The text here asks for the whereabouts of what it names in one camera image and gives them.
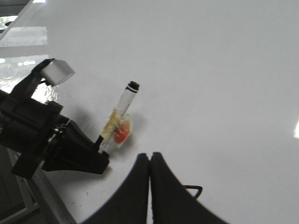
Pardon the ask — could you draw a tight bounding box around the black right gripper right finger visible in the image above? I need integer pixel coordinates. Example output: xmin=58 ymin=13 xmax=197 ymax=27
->
xmin=150 ymin=152 xmax=226 ymax=224

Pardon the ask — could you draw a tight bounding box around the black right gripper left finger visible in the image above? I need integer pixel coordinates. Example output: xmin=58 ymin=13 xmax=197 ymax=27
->
xmin=84 ymin=153 xmax=150 ymax=224

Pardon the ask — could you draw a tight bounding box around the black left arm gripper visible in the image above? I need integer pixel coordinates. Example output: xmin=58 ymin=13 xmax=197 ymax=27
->
xmin=0 ymin=91 xmax=109 ymax=179

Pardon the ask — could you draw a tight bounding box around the black and white whiteboard marker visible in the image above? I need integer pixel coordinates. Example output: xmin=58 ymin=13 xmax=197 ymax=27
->
xmin=96 ymin=81 xmax=140 ymax=153

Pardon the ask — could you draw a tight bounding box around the white whiteboard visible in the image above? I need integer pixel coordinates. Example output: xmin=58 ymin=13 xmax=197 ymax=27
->
xmin=0 ymin=0 xmax=299 ymax=224

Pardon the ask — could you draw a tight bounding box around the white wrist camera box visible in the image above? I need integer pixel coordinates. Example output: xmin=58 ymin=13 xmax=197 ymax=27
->
xmin=41 ymin=59 xmax=75 ymax=86

